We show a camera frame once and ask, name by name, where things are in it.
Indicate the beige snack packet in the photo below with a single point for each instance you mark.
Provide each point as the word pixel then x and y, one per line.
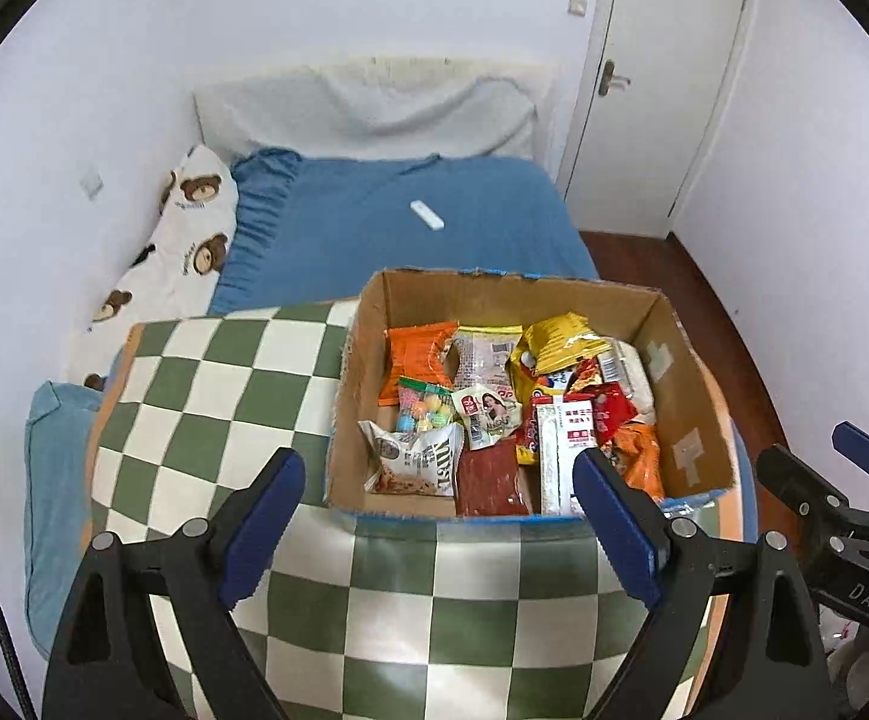
pixel 482 356

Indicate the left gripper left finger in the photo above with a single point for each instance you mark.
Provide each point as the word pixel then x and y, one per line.
pixel 107 660

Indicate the bear print pillow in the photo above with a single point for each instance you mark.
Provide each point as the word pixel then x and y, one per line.
pixel 176 272

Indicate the green white checkered blanket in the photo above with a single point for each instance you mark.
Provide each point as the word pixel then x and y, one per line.
pixel 349 621

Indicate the small white portrait packet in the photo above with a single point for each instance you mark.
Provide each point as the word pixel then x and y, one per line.
pixel 487 414

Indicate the door handle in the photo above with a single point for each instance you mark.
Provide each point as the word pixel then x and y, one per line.
pixel 611 79

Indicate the yellow snack packet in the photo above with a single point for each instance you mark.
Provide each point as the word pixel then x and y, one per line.
pixel 554 344

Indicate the red white snack packet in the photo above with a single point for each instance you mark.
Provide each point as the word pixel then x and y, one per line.
pixel 564 430

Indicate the cardboard snack box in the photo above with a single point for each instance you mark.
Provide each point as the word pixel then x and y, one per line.
pixel 697 455

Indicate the white door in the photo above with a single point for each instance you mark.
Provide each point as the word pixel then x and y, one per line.
pixel 632 154

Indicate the orange chip bag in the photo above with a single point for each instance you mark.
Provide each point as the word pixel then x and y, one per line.
pixel 418 353

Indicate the grey white headboard cover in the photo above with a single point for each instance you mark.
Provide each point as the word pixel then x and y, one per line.
pixel 383 108

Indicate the dark red snack packet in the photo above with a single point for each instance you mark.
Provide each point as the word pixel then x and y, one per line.
pixel 488 483

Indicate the blue bed sheet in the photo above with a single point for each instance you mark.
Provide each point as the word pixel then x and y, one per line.
pixel 307 230

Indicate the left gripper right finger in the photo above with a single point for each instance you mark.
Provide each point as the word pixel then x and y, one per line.
pixel 767 660

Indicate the white black snack bag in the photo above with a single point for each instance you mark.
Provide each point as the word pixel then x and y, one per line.
pixel 413 464

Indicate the orange snack packet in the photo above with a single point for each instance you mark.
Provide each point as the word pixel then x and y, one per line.
pixel 636 456

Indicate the white noodle packet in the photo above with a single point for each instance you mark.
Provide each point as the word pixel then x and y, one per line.
pixel 620 363

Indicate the colourful candy bag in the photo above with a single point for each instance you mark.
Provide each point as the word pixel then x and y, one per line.
pixel 422 406

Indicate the yellow red ramen packet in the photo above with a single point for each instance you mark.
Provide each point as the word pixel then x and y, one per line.
pixel 583 382

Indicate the white remote control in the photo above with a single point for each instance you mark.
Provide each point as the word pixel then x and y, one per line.
pixel 427 215

